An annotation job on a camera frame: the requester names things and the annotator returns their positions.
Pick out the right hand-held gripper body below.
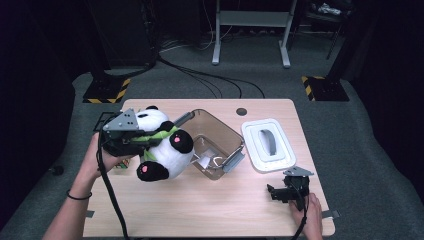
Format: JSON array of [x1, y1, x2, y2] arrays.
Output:
[[283, 166, 314, 203]]

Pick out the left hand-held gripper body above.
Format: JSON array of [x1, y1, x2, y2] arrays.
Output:
[[100, 108, 145, 158]]

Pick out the panda plush toy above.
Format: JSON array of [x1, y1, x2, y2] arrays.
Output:
[[134, 105, 213, 183]]

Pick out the white lid with grey handle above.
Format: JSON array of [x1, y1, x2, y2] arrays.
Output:
[[241, 117, 297, 174]]

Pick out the brown translucent storage box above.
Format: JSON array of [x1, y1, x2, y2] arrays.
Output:
[[173, 108, 246, 181]]

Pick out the person's right hand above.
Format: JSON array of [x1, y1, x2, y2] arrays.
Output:
[[289, 192, 324, 235]]

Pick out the person's left hand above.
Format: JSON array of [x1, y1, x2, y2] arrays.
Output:
[[78, 132, 135, 183]]

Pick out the black yellow striped stand base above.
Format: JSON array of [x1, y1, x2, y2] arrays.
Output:
[[82, 77, 132, 104], [301, 75, 350, 102]]

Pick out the black wristband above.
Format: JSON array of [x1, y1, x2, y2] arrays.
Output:
[[66, 188, 94, 201]]

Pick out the dark cabinet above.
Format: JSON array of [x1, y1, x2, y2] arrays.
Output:
[[88, 0, 158, 69]]

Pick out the dark cluttered table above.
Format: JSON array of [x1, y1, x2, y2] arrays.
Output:
[[298, 0, 355, 61]]

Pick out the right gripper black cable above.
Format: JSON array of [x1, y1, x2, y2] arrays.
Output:
[[289, 181, 312, 240]]

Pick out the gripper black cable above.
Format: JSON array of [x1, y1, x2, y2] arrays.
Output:
[[95, 133, 132, 240], [289, 181, 312, 240]]

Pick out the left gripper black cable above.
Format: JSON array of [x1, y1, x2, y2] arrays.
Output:
[[95, 133, 132, 240]]

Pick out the black floor cable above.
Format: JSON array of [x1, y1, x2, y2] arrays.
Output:
[[157, 54, 266, 100], [179, 68, 243, 100]]

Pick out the white floor cables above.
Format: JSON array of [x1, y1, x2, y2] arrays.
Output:
[[159, 29, 215, 54]]

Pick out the white metal stand frame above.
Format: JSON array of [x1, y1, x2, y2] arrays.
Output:
[[211, 0, 299, 69]]

